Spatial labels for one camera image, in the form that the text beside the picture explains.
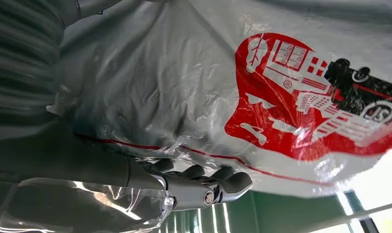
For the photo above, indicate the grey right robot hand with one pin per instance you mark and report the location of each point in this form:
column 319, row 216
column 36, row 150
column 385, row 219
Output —
column 70, row 167

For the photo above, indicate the silver conveyor frame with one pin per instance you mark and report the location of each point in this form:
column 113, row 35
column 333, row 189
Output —
column 360, row 214

